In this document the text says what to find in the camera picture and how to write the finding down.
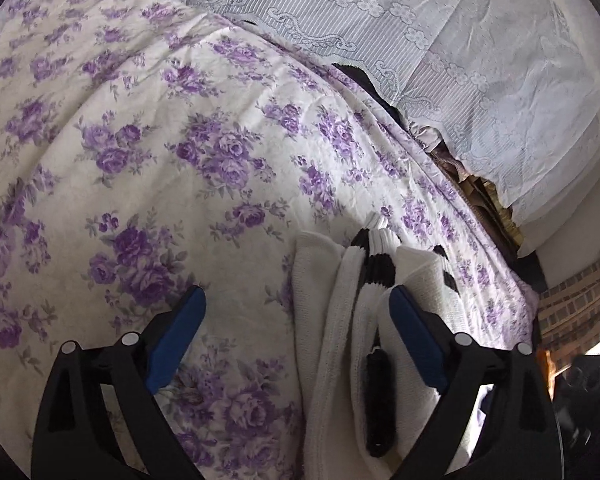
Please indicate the brown fabric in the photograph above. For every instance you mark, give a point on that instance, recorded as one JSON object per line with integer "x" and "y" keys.
{"x": 485, "y": 195}

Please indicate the black object with round holes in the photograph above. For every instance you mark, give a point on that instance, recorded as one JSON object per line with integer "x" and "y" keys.
{"x": 587, "y": 395}

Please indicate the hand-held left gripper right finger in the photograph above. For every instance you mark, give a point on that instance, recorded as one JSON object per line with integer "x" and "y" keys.
{"x": 416, "y": 342}

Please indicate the purple floral bed sheet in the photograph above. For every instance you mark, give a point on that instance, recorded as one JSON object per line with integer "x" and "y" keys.
{"x": 155, "y": 170}

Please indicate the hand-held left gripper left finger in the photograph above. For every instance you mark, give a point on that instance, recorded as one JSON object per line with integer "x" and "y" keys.
{"x": 176, "y": 342}

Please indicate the white lace cloth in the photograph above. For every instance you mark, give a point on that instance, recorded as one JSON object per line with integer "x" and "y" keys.
{"x": 460, "y": 60}

